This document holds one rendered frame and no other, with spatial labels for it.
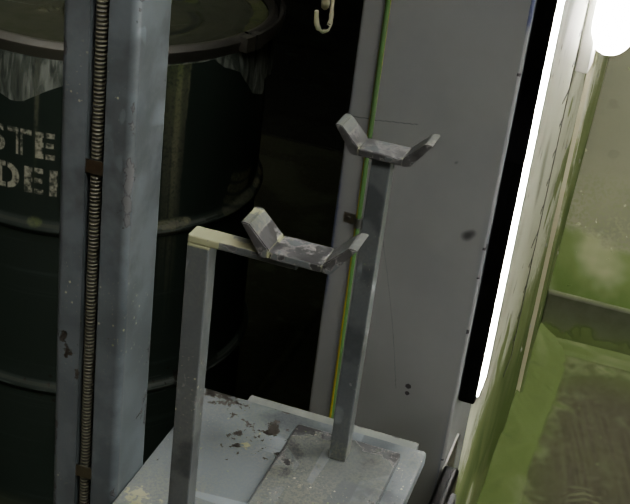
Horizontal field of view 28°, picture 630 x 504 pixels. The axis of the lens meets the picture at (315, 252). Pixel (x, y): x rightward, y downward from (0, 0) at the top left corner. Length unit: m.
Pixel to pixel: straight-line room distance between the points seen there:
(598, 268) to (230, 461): 1.84
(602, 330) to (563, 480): 0.52
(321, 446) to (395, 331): 0.37
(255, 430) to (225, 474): 0.07
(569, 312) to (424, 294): 1.44
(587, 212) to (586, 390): 0.41
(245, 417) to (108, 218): 0.31
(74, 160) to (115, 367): 0.17
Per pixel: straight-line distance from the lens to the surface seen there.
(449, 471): 1.56
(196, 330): 0.87
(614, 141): 2.93
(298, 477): 1.11
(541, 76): 1.35
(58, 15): 2.03
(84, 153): 0.94
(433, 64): 1.36
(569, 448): 2.58
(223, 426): 1.17
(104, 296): 0.98
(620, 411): 2.74
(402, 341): 1.49
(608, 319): 2.88
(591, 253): 2.88
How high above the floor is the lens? 1.47
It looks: 27 degrees down
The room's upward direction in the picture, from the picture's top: 7 degrees clockwise
